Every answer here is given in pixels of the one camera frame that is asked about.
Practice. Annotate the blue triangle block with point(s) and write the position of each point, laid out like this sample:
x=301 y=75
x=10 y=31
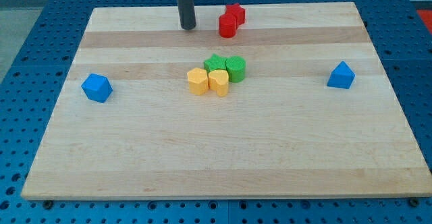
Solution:
x=342 y=76

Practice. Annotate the yellow heart block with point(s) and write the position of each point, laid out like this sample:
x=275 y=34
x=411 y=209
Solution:
x=219 y=82

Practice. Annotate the yellow pentagon block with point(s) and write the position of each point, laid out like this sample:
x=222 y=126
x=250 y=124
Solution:
x=198 y=81

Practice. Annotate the green star block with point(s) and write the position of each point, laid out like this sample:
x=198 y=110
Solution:
x=214 y=62

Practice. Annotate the green cylinder block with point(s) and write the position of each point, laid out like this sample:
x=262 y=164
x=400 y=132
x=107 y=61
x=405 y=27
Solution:
x=236 y=68

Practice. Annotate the red cylinder block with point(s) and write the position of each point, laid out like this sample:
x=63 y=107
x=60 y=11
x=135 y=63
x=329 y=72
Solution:
x=227 y=25

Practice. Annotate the light wooden board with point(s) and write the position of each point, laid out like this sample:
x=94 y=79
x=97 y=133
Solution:
x=279 y=133

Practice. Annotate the red star block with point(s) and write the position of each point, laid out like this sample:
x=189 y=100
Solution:
x=238 y=12

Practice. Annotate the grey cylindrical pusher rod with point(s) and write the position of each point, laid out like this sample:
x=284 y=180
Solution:
x=186 y=14

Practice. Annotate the blue cube block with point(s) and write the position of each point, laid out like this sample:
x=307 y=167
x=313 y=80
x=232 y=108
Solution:
x=97 y=88

